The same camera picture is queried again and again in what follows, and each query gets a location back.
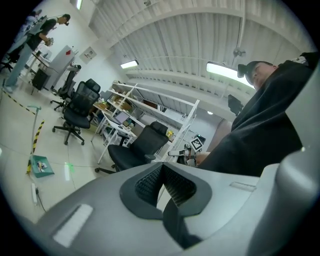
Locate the long ceiling light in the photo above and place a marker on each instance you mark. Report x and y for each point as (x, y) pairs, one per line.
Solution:
(79, 3)
(225, 72)
(129, 63)

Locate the person's black shirt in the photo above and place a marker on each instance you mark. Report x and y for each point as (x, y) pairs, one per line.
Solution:
(260, 140)

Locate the wall poster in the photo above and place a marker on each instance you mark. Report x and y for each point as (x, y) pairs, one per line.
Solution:
(89, 53)

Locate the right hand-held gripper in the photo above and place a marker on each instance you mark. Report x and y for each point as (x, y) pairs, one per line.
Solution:
(196, 146)

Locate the white desk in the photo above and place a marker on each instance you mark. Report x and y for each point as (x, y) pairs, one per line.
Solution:
(113, 126)

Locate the open laptop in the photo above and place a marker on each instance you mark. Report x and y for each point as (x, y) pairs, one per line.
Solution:
(121, 117)

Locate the person's right forearm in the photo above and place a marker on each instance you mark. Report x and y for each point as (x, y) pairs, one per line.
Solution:
(221, 135)

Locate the black chest screen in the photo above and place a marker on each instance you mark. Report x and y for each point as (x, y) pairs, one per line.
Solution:
(235, 105)

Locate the black mesh office chair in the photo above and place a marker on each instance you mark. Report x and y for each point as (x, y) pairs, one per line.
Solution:
(140, 150)
(77, 110)

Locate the white fridge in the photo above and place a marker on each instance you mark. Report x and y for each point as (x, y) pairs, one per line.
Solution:
(62, 65)

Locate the office chair with white headrest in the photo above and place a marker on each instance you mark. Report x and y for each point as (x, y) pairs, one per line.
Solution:
(66, 87)

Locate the white power strip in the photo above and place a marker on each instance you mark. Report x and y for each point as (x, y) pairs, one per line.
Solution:
(34, 192)

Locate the white table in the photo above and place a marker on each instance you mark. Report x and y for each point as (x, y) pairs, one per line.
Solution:
(37, 58)

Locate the green dustpan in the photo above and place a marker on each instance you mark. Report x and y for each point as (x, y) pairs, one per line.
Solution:
(41, 170)

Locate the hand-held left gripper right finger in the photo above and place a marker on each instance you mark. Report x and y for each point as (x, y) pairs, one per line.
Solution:
(190, 195)

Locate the yellow black hazard tape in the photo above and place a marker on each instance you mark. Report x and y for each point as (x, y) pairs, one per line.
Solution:
(36, 140)

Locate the black head camera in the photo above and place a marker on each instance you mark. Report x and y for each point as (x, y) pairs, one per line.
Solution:
(242, 70)

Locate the person's head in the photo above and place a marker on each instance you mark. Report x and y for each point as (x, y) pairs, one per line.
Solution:
(261, 73)

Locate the white metal shelving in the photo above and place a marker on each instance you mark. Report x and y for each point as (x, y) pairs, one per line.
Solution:
(155, 110)

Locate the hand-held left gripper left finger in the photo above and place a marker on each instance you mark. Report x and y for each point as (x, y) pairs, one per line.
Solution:
(140, 192)

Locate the black cabinet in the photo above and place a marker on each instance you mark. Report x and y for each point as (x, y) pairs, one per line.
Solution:
(40, 78)

